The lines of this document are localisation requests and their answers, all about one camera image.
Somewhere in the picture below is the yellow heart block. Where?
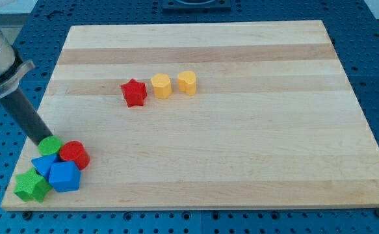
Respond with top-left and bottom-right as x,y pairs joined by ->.
177,71 -> 197,96

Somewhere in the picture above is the yellow hexagon block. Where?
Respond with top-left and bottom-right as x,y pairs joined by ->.
151,73 -> 172,99

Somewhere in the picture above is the red star block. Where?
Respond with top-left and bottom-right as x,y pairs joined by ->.
120,79 -> 148,107

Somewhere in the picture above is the wooden board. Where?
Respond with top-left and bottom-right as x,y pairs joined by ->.
1,20 -> 379,211

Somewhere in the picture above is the red cylinder block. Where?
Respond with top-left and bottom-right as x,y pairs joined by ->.
59,141 -> 90,170

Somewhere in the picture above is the blue cube block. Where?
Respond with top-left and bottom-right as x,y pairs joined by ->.
48,161 -> 81,192

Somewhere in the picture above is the green cylinder block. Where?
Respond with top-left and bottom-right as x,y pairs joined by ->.
38,136 -> 63,156

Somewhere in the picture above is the blue triangle block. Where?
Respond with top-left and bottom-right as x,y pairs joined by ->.
31,154 -> 60,180

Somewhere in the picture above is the green star block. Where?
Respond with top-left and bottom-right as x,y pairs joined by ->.
13,167 -> 53,203

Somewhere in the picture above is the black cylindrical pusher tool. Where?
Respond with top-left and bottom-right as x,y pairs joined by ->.
0,88 -> 53,146

